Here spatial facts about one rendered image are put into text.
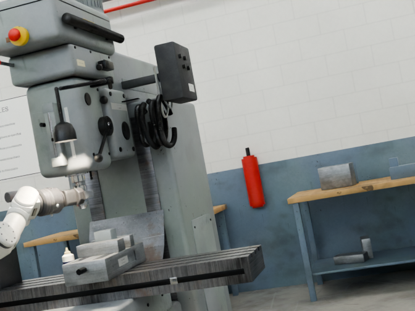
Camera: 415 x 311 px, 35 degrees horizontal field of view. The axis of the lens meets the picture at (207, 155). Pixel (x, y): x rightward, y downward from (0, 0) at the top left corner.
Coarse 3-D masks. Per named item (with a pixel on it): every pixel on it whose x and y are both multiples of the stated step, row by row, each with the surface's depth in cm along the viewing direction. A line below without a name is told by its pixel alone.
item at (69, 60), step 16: (48, 48) 216; (64, 48) 213; (80, 48) 220; (16, 64) 218; (32, 64) 216; (48, 64) 215; (64, 64) 213; (80, 64) 217; (96, 64) 230; (16, 80) 218; (32, 80) 217; (48, 80) 219
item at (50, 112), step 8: (48, 104) 215; (56, 104) 217; (48, 112) 215; (56, 112) 216; (48, 120) 215; (56, 120) 215; (48, 128) 215; (48, 136) 215; (56, 144) 215; (64, 144) 217; (56, 152) 215; (64, 152) 216; (56, 160) 214; (64, 160) 215
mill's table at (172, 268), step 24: (144, 264) 227; (168, 264) 216; (192, 264) 205; (216, 264) 203; (240, 264) 201; (24, 288) 222; (48, 288) 218; (72, 288) 216; (96, 288) 214; (120, 288) 211; (144, 288) 210; (168, 288) 208; (192, 288) 206
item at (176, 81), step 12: (156, 48) 240; (168, 48) 238; (180, 48) 246; (156, 60) 240; (168, 60) 239; (180, 60) 242; (168, 72) 239; (180, 72) 239; (192, 72) 256; (168, 84) 239; (180, 84) 238; (192, 84) 252; (168, 96) 239; (180, 96) 238; (192, 96) 249
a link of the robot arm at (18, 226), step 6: (6, 216) 198; (12, 216) 197; (18, 216) 198; (6, 222) 194; (12, 222) 194; (18, 222) 196; (24, 222) 199; (18, 228) 194; (18, 234) 192; (18, 240) 192; (0, 246) 181; (12, 246) 187; (0, 252) 183; (6, 252) 185; (0, 258) 186
